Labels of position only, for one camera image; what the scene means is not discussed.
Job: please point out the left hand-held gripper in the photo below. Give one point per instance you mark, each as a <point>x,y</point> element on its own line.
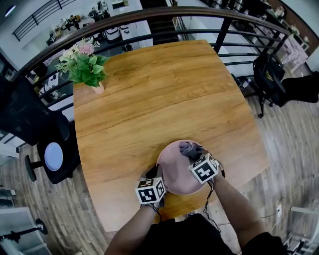
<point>149,191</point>

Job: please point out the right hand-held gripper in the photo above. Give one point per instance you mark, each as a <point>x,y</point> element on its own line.
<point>204,169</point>

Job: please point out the grey cleaning cloth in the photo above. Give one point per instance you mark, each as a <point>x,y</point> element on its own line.
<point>185,148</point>

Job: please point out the pink round plate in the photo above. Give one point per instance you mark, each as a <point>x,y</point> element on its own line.
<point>174,169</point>

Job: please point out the person's left forearm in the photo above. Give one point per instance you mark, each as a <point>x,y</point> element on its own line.
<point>132,234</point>

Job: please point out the person's right forearm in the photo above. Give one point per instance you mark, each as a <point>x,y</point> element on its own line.
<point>236,206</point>

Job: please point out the white round disc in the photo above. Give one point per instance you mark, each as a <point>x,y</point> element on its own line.
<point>53,156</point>

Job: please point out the person's white shoe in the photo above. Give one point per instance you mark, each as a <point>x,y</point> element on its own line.
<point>192,214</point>

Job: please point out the person's black clothing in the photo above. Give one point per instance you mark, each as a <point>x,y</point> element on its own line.
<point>187,236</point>

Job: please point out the clear water bottle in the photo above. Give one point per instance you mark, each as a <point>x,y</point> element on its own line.
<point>248,81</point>

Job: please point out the pink vase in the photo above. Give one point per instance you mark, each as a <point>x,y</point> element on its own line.
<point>97,89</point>

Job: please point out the black backpack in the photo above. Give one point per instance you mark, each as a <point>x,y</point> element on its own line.
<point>268,74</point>

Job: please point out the black mesh office chair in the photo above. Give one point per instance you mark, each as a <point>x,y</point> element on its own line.
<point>25,112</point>
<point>299,89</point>

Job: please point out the white metal rack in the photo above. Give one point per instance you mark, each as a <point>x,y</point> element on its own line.
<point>304,216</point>

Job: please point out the black stand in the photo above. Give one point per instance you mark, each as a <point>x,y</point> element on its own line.
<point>41,225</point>

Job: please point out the artificial flower bouquet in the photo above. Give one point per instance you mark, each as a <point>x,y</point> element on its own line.
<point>84,67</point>

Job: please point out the dark staircase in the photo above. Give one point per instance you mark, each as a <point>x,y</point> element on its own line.
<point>159,22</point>

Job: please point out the table with pink checked cloth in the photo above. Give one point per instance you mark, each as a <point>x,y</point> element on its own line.
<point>295,52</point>

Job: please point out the wooden-topped black metal railing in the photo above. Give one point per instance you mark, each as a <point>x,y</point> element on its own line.
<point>174,12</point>

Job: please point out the white storage bin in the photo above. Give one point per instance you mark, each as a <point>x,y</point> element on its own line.
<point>112,34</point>
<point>124,28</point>

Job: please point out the white panel board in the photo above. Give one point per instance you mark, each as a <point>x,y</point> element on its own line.
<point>15,221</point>

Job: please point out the small potted flowers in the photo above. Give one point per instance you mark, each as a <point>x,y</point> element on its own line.
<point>294,30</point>

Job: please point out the white wall socket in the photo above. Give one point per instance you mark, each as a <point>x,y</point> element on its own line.
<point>279,210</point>

